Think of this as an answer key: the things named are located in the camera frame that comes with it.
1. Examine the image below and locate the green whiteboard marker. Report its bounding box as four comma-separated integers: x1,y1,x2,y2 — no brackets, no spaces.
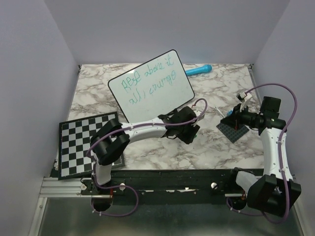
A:
215,107,225,118

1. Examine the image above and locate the black framed whiteboard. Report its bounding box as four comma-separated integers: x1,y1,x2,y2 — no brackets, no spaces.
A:
108,50,195,123

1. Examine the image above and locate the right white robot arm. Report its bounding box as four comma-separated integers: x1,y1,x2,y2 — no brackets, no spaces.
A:
220,93,301,217

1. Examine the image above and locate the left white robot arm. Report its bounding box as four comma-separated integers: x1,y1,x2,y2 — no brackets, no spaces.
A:
87,106,204,194

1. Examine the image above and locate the grey lego baseplate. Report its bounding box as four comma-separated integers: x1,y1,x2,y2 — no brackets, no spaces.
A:
216,123,249,143

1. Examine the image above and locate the blue toy microphone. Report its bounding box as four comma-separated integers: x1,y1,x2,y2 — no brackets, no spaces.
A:
185,64,212,76

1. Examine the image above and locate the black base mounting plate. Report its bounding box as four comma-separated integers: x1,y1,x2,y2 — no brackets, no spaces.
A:
81,169,247,209

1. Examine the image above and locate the black white checkerboard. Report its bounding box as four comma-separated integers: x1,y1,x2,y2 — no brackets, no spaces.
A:
58,112,118,180

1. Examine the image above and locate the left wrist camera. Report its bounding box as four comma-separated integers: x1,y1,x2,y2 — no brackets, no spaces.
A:
193,110,205,122

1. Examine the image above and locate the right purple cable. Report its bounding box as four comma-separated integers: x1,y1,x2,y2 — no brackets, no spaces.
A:
226,83,300,224

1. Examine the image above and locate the aluminium extrusion rail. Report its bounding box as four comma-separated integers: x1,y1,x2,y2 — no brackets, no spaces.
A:
39,177,82,198

